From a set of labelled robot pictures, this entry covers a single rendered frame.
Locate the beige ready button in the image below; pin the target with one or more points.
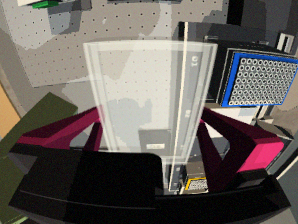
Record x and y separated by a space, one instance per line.
54 7

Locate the yellow tip rack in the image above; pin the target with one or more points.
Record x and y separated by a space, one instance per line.
193 176

